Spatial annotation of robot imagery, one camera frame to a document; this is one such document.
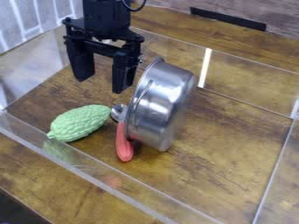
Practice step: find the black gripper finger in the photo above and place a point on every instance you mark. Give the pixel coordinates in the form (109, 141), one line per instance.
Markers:
(80, 60)
(123, 72)

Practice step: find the spoon with orange handle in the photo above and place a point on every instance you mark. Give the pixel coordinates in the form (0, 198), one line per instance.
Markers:
(124, 148)

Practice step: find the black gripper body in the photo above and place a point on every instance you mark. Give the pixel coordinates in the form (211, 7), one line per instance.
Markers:
(101, 32)

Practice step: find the clear acrylic enclosure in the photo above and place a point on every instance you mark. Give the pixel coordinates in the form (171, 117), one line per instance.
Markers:
(231, 170)

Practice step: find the green bumpy toy gourd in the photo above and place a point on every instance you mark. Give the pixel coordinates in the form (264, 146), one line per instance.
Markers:
(77, 122)

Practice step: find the black strip on wall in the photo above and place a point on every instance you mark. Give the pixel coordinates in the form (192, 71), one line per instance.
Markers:
(228, 19)

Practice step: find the silver metal pot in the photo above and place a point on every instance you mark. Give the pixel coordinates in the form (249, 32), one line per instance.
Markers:
(157, 107)

